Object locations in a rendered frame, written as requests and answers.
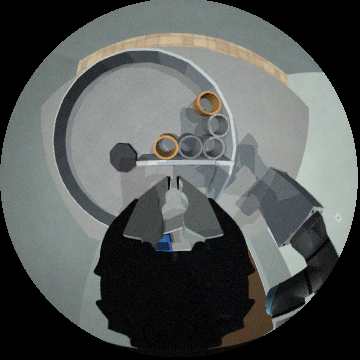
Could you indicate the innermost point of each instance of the blue plastic crate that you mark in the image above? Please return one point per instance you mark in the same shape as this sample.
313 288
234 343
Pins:
164 245

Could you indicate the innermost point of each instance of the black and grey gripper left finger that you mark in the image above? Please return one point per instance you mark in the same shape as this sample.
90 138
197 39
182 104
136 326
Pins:
141 221

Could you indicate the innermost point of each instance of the bronze bushing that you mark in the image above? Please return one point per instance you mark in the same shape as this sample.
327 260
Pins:
214 100
165 154

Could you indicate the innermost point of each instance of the dark grey metal sleeve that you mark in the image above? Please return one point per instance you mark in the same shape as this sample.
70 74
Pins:
223 125
193 153
217 151

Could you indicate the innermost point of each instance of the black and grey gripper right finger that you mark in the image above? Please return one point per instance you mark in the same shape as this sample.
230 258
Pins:
204 220

